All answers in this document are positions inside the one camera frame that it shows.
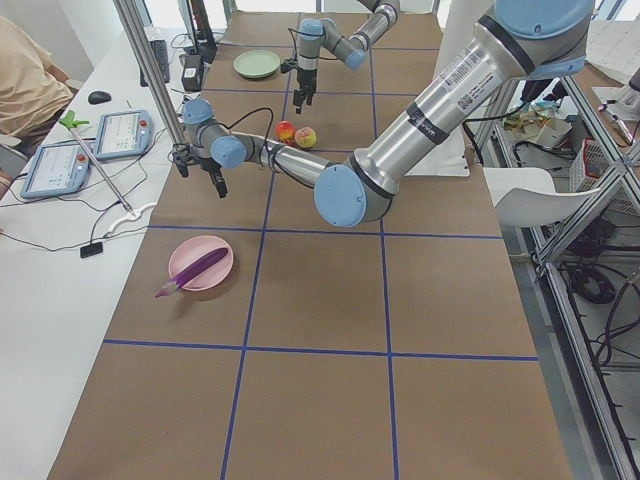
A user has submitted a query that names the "white plastic chair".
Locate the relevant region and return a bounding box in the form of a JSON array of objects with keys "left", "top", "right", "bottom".
[{"left": 483, "top": 167, "right": 600, "bottom": 227}]

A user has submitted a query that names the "black keyboard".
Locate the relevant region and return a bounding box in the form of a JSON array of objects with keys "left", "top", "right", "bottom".
[{"left": 148, "top": 39, "right": 170, "bottom": 83}]

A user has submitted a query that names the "person in beige shirt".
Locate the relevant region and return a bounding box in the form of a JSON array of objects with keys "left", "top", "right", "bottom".
[{"left": 1, "top": 18, "right": 74, "bottom": 140}]

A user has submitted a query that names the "toy peach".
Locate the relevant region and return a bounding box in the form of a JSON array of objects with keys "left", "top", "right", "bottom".
[{"left": 294, "top": 127, "right": 317, "bottom": 149}]

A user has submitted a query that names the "red orange toy pomegranate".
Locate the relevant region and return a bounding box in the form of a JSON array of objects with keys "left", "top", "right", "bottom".
[{"left": 275, "top": 120, "right": 296, "bottom": 145}]

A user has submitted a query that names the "aluminium frame post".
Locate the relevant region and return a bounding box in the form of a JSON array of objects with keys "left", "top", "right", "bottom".
[{"left": 113, "top": 0, "right": 188, "bottom": 155}]

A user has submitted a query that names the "black power box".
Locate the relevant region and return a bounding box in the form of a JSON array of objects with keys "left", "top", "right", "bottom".
[{"left": 181, "top": 54, "right": 204, "bottom": 92}]

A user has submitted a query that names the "near blue teach pendant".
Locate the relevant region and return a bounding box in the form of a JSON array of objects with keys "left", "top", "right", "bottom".
[{"left": 20, "top": 142, "right": 90, "bottom": 200}]

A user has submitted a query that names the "purple toy eggplant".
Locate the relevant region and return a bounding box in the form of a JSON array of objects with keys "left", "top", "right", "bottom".
[{"left": 154, "top": 247, "right": 230, "bottom": 298}]

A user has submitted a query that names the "green handled reacher stick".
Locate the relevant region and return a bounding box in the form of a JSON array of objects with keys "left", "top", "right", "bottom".
[{"left": 59, "top": 110, "right": 137, "bottom": 219}]

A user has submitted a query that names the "pink plate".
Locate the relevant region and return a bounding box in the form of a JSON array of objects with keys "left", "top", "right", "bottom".
[{"left": 165, "top": 235, "right": 234, "bottom": 292}]

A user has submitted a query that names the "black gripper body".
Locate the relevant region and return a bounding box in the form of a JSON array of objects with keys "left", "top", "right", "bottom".
[
  {"left": 280, "top": 57, "right": 318, "bottom": 98},
  {"left": 172, "top": 143, "right": 220, "bottom": 176}
]

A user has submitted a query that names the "blue teach pendant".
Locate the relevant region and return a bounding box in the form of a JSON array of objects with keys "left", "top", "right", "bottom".
[
  {"left": 20, "top": 142, "right": 90, "bottom": 200},
  {"left": 94, "top": 110, "right": 154, "bottom": 161}
]

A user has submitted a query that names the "black computer mouse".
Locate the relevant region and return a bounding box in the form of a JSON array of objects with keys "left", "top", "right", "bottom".
[{"left": 87, "top": 90, "right": 112, "bottom": 105}]

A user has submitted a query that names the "far blue teach pendant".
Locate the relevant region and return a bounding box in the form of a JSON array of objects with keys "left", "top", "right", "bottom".
[{"left": 94, "top": 110, "right": 154, "bottom": 161}]

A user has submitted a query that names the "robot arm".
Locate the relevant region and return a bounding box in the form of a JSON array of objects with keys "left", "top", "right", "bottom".
[
  {"left": 182, "top": 1, "right": 595, "bottom": 227},
  {"left": 280, "top": 0, "right": 401, "bottom": 114}
]

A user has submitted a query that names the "white basket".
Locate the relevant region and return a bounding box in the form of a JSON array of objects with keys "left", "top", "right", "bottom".
[{"left": 569, "top": 139, "right": 623, "bottom": 192}]

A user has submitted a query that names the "light green plate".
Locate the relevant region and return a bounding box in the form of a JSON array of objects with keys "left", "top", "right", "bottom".
[{"left": 233, "top": 50, "right": 281, "bottom": 79}]

